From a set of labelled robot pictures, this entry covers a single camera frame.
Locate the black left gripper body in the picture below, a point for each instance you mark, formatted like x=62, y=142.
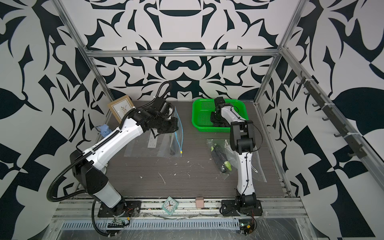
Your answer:
x=166, y=127

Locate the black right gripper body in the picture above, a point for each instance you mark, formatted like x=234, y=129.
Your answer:
x=216, y=118

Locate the lifted clear zip-top bag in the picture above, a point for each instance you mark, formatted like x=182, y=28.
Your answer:
x=257, y=171

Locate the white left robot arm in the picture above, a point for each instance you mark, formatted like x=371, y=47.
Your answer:
x=90, y=171

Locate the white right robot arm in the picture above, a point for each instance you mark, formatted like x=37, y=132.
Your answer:
x=242, y=141

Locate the green plastic basket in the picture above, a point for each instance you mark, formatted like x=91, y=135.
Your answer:
x=201, y=114

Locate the gold framed plant picture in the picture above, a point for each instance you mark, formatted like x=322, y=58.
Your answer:
x=120, y=107

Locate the small pink block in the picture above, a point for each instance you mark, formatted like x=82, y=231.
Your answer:
x=200, y=202

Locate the mint square clock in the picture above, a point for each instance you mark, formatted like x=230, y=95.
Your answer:
x=170, y=205

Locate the small green circuit board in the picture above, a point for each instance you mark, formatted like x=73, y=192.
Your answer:
x=121, y=223

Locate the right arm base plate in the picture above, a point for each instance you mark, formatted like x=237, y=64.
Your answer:
x=231, y=208

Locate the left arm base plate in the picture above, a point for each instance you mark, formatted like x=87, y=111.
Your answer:
x=122, y=209

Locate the white perforated cable duct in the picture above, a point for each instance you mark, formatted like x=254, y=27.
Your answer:
x=185, y=224

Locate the black wall hook rail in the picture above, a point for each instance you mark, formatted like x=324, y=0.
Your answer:
x=334, y=115

